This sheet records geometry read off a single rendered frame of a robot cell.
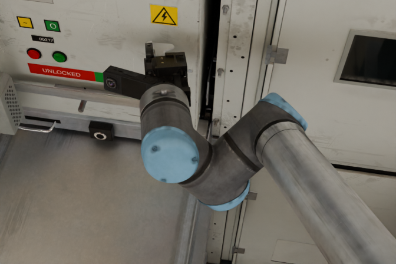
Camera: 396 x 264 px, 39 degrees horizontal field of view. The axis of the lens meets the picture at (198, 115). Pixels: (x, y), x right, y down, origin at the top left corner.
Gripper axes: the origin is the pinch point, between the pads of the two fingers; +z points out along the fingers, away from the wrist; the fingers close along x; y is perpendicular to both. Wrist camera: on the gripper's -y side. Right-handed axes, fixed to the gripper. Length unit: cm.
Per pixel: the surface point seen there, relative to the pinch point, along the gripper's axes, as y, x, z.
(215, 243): 20, -100, 27
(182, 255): 4.6, -44.0, -20.6
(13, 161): -36, -37, 9
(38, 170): -30.0, -37.4, 5.5
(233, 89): 19.7, -16.1, 4.6
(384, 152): 57, -33, -3
